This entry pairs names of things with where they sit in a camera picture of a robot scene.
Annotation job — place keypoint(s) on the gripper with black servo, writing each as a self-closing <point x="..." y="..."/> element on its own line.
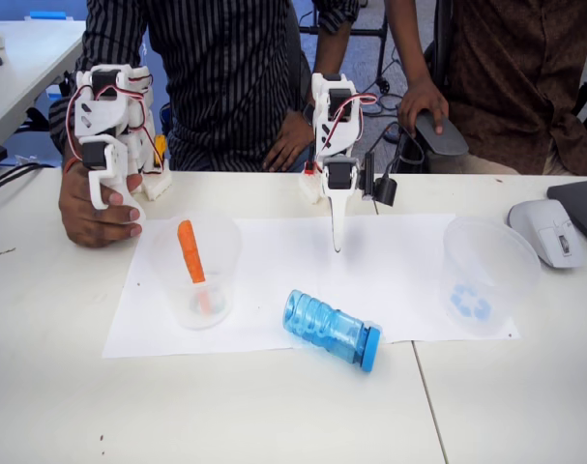
<point x="339" y="180"/>

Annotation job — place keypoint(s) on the blue plastic bottle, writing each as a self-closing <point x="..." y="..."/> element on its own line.
<point x="322" y="324"/>

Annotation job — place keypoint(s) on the white leader robot arm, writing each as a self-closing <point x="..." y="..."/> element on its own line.
<point x="99" y="111"/>

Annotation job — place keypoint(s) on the white follower robot arm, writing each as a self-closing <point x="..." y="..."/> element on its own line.
<point x="341" y="125"/>

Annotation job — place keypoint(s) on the brown-shirt person's right forearm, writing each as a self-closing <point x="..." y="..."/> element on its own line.
<point x="409" y="43"/>

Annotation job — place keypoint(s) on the striped-shirt person's right forearm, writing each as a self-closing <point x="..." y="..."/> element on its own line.
<point x="58" y="125"/>

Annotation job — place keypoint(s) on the striped-shirt person's left forearm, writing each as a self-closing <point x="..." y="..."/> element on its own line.
<point x="329" y="48"/>

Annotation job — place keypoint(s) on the orange carrot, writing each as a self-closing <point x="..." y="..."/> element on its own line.
<point x="189" y="251"/>

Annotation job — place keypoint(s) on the striped-shirt person's left hand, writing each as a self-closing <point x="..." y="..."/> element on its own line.
<point x="285" y="140"/>

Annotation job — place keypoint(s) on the brown-shirt person's right hand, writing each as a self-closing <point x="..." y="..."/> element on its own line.
<point x="421" y="99"/>

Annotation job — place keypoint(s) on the striped-shirt person's right hand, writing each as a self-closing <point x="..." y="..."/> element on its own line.
<point x="80" y="217"/>

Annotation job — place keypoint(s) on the black webcam on gripper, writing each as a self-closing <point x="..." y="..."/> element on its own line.
<point x="385" y="191"/>

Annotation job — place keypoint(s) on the white paper sheet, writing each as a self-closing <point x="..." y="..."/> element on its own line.
<point x="399" y="270"/>
<point x="264" y="270"/>

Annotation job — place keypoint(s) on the grey smartwatch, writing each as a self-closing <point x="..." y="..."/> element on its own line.
<point x="306" y="113"/>

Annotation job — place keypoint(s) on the clear plastic cup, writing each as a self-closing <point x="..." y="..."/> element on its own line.
<point x="225" y="270"/>

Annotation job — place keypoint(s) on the grey chair armrest pad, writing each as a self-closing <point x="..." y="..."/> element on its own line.
<point x="445" y="142"/>

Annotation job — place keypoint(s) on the clear cup with recycling symbol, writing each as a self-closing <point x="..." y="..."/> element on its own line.
<point x="491" y="270"/>

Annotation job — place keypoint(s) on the yellow clamp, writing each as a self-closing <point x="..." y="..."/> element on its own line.
<point x="160" y="147"/>

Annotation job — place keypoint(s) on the person in striped shirt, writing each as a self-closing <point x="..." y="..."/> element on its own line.
<point x="215" y="72"/>

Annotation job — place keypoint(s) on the white computer mouse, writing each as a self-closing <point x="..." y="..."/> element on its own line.
<point x="535" y="217"/>

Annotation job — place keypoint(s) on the person in brown shirt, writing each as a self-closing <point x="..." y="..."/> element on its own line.
<point x="506" y="72"/>

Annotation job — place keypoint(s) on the black laptop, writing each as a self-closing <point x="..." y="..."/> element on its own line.
<point x="583" y="203"/>

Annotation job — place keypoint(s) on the white side table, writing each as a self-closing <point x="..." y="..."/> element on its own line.
<point x="32" y="48"/>

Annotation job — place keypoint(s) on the black armrest post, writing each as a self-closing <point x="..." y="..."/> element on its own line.
<point x="411" y="157"/>

